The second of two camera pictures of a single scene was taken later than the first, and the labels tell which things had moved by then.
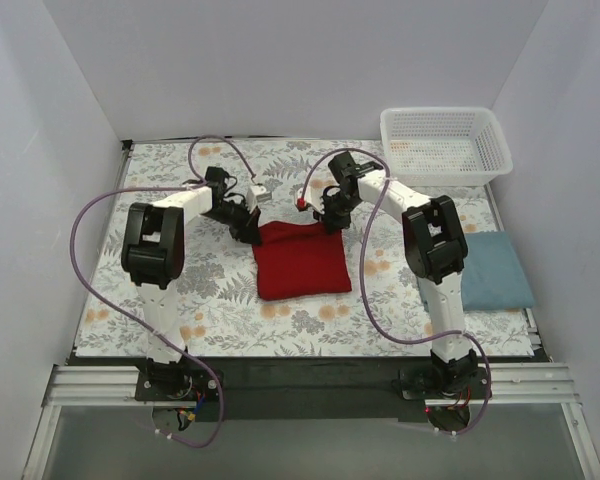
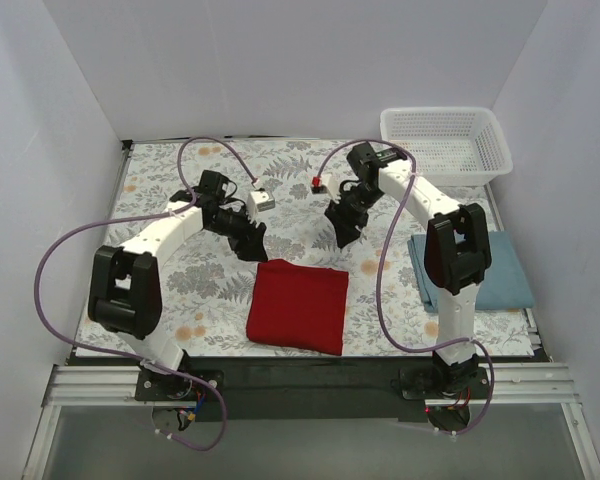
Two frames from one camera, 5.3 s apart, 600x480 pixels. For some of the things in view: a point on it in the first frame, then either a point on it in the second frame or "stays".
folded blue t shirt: x=493 y=277 stays
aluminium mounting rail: x=116 y=385 stays
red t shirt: x=300 y=259 to x=299 y=306
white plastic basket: x=444 y=146 stays
